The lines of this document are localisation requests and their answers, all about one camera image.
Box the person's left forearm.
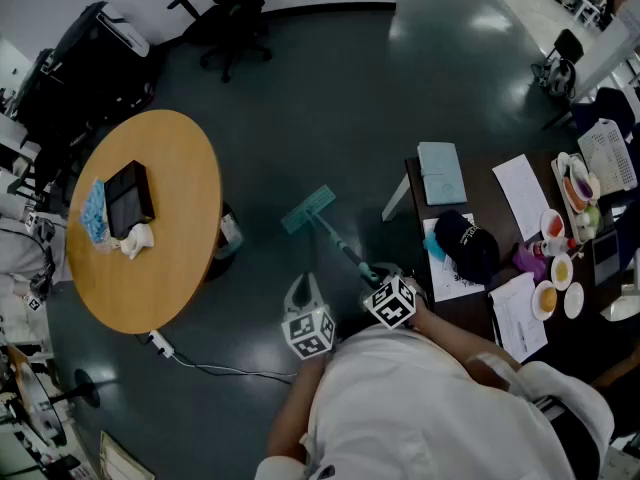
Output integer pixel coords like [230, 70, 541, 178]
[267, 352, 341, 464]

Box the teal cloth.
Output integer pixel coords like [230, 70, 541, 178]
[423, 232, 446, 262]

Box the orange carrot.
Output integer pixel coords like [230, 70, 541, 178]
[563, 176, 586, 212]

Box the white paper sheet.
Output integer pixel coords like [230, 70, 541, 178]
[492, 154, 551, 242]

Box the bag of blue packets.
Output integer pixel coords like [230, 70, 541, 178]
[79, 177, 111, 257]

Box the purple bag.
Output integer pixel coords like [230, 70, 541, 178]
[512, 242, 550, 283]

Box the small waste bin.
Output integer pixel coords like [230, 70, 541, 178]
[212, 202, 245, 262]

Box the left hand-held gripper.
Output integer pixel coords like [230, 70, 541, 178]
[281, 271, 337, 361]

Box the dark blue chair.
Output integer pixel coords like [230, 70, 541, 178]
[542, 86, 639, 144]

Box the black cap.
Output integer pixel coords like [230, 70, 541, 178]
[433, 210, 501, 285]

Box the white power strip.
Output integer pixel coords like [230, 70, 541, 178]
[148, 329, 176, 359]

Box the empty white plate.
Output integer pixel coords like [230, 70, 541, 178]
[563, 281, 585, 320]

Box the black office chair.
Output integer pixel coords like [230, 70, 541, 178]
[167, 0, 274, 84]

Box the person's white shirt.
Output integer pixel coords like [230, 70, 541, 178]
[254, 325, 616, 480]

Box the printed paper sheet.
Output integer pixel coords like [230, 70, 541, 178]
[422, 212, 486, 303]

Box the round wooden table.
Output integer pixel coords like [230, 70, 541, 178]
[66, 109, 224, 335]

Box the black flat box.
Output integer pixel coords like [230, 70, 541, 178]
[103, 160, 156, 239]

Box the clear bottle red cap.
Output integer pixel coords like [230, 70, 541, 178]
[529, 237, 577, 258]

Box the white device on cart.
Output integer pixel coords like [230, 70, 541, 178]
[97, 10, 151, 58]

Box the dark wooden desk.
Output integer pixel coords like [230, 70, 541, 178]
[382, 150, 640, 384]

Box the grey laptop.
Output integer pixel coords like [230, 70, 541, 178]
[591, 227, 624, 287]

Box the teal mop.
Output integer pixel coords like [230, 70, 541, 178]
[279, 184, 384, 287]

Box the round dark glass table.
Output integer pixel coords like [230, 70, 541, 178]
[0, 342, 69, 449]

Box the black chair with headphones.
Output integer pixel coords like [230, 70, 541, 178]
[530, 28, 586, 99]

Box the black round stand base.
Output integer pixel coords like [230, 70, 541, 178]
[49, 367, 101, 409]

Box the framed picture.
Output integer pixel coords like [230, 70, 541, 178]
[98, 430, 156, 480]

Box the white crumpled cloth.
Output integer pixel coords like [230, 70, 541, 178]
[119, 221, 155, 261]

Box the white rounded object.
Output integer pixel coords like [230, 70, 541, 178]
[599, 295, 640, 323]

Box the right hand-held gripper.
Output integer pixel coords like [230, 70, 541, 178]
[359, 262, 417, 330]

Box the stack of white papers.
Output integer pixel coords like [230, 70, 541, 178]
[488, 271, 550, 364]

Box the teal notebook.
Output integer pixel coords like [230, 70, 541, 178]
[417, 141, 461, 178]
[422, 170, 469, 207]

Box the white plate with red food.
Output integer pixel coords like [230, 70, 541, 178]
[540, 208, 566, 242]

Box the purple eggplant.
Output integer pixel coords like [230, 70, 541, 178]
[574, 170, 599, 199]

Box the white plate with yellow food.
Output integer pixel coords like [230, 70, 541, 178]
[550, 252, 574, 292]

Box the bowls and cups group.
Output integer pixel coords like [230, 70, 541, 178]
[551, 151, 604, 243]

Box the person's right hand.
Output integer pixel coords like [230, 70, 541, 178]
[407, 278, 431, 317]

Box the black equipment cart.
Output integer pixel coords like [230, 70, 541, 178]
[14, 1, 166, 139]

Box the white power cable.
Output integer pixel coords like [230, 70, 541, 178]
[133, 332, 299, 384]

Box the white perforated basket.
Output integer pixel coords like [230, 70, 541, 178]
[577, 119, 640, 197]

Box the white plate with bread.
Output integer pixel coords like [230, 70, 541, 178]
[532, 280, 558, 323]

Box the person's right forearm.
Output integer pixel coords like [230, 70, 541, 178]
[409, 307, 521, 394]

